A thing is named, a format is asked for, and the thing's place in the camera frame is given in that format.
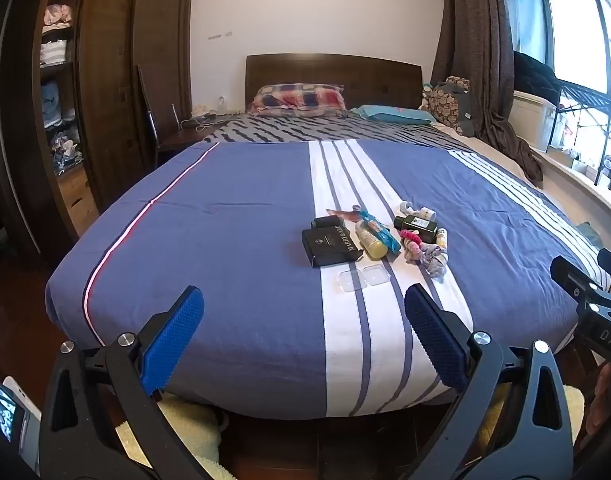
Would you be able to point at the teal pillow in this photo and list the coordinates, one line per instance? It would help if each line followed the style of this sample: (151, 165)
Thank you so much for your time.
(393, 114)

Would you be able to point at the light blue folded clothes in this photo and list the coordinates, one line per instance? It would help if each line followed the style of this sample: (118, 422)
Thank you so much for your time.
(53, 102)

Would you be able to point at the dark wooden headboard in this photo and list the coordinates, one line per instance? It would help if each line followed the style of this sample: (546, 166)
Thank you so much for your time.
(335, 70)

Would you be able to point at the blue plastic packet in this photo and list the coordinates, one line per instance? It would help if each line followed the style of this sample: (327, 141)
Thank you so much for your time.
(383, 234)

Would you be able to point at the black cylinder roller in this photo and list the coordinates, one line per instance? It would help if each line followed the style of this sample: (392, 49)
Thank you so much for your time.
(326, 223)

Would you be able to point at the two clear plastic lids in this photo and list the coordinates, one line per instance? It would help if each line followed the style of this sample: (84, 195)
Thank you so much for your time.
(352, 280)

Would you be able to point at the dark green bottle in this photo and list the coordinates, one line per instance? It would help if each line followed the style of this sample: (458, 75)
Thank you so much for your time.
(415, 225)

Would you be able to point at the white storage box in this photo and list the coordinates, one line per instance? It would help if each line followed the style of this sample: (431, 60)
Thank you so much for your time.
(533, 120)

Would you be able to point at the black cardboard box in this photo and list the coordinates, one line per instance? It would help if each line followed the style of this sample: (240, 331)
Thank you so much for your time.
(328, 246)

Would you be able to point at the plaid pillow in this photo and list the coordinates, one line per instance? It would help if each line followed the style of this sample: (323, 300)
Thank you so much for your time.
(298, 97)

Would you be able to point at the dark wooden chair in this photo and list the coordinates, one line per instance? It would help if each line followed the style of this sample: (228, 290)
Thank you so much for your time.
(153, 125)

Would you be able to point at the white tube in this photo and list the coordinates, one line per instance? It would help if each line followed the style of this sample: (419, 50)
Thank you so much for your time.
(427, 213)

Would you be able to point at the pink folded clothes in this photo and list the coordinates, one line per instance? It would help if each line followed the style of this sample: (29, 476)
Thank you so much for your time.
(58, 15)

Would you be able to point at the brown curtain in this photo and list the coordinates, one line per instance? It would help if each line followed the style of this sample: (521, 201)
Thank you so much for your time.
(475, 35)

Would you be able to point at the grey patterned cloth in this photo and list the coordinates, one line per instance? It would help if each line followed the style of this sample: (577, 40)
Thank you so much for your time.
(433, 261)

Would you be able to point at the grey roller blind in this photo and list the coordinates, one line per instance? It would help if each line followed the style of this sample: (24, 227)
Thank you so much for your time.
(528, 5)

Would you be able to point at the light wooden drawer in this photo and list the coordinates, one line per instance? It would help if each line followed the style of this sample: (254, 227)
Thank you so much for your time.
(80, 197)

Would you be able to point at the dark wooden wardrobe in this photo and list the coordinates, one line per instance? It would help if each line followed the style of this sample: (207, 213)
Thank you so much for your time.
(105, 60)

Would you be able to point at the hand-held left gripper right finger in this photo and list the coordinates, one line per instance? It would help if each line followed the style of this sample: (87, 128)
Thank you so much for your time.
(433, 332)

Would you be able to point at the patterned clothes pile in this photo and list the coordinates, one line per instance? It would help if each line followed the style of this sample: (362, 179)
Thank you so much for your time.
(65, 152)

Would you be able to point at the white striped folded clothes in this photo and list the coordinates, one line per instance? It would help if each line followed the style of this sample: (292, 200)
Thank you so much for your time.
(53, 52)

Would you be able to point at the zebra patterned sheet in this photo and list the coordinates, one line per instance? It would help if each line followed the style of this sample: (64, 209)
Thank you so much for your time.
(285, 130)

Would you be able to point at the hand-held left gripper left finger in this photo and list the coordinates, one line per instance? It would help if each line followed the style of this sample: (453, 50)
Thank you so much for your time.
(178, 332)

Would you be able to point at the patterned cushion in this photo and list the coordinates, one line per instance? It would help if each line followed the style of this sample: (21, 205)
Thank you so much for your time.
(448, 105)

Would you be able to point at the smartphone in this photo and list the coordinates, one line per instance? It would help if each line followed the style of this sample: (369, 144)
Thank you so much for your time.
(5, 410)

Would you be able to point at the black metal rack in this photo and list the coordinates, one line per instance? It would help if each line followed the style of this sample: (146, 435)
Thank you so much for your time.
(593, 105)

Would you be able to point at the black jacket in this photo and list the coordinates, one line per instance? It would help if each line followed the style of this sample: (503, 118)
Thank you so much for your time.
(533, 75)

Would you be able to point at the small pale bottle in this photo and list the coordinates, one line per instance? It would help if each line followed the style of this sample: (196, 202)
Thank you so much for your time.
(441, 238)

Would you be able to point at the blue striped blanket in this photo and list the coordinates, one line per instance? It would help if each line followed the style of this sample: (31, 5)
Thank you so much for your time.
(225, 240)

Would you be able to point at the clear plastic case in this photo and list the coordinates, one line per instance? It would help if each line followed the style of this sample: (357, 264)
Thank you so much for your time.
(377, 275)

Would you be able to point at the pink scrunchie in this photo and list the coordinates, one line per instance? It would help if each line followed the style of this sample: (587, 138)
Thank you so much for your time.
(410, 237)

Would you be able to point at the yellow capped bottle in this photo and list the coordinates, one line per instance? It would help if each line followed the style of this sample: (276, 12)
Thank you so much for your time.
(371, 246)

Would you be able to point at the person's right hand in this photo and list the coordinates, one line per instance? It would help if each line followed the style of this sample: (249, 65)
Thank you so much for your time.
(603, 400)

